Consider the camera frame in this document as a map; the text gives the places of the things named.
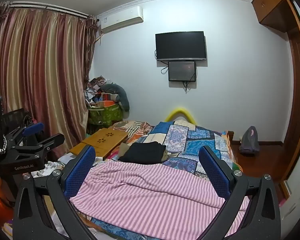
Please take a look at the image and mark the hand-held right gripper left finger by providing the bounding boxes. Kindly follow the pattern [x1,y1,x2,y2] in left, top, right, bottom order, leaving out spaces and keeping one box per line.
[12,145,100,240]

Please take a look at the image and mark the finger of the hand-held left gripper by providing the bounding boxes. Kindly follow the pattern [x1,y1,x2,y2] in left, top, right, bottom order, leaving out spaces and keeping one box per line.
[15,133,65,156]
[6,122,45,143]

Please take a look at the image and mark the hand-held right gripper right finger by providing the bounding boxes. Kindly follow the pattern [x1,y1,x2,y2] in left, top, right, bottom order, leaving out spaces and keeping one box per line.
[198,145,282,240]

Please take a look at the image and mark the pink striped towel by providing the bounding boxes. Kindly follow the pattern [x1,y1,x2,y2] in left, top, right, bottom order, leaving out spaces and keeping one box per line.
[69,160,250,240]

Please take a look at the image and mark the black mesh chair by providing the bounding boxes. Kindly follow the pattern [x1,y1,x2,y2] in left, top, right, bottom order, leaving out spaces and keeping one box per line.
[1,108,35,135]

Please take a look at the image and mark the white floral sheet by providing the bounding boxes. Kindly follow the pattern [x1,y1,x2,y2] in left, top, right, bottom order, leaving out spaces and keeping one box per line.
[32,155,73,178]

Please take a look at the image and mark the wooden lap desk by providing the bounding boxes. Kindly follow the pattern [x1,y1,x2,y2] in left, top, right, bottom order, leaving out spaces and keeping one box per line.
[70,128,129,159]

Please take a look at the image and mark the patchwork blanket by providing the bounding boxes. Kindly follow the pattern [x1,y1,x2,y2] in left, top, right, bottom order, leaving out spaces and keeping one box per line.
[90,120,243,240]

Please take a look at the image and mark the grey bag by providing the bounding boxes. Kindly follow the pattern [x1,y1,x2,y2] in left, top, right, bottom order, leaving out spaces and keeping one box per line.
[239,126,260,155]

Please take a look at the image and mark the striped brown curtain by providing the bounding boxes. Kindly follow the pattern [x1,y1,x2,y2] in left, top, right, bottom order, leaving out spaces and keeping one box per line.
[0,1,102,160]

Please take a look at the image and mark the black folded clothing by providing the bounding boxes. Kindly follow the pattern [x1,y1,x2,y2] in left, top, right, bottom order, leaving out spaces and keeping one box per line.
[119,141,168,164]

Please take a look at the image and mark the pile of mixed clutter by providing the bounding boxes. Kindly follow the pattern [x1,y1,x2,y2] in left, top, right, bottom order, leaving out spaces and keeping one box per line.
[84,76,120,108]

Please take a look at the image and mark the orange striped sheet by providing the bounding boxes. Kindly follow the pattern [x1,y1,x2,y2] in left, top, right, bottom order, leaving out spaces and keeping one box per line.
[112,121,153,140]

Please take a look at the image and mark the yellow foam tube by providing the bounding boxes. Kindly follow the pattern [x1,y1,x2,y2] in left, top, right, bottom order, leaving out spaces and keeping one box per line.
[165,107,197,125]

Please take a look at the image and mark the grey plush pillow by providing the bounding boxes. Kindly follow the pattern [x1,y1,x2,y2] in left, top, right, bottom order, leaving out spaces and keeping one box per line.
[100,83,130,111]

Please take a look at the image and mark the white door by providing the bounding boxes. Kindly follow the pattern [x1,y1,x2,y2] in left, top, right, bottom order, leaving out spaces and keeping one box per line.
[277,155,300,228]

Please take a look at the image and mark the white air conditioner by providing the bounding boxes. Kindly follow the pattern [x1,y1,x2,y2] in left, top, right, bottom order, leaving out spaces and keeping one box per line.
[96,6,144,34]

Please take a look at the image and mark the wooden overhead cabinet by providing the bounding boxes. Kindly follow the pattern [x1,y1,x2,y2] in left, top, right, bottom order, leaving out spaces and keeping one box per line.
[251,0,294,33]

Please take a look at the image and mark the small wall-mounted monitor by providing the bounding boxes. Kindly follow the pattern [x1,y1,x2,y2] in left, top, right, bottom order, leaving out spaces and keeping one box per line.
[168,60,197,82]

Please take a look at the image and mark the black television cable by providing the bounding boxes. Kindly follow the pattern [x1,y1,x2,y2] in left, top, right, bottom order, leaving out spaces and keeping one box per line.
[154,50,169,75]

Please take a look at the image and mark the curtain rail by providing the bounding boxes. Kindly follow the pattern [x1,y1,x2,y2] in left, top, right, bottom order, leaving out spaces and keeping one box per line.
[0,1,90,19]

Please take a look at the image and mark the wall-mounted black television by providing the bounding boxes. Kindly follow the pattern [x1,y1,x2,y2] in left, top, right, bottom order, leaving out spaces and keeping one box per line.
[155,31,207,62]

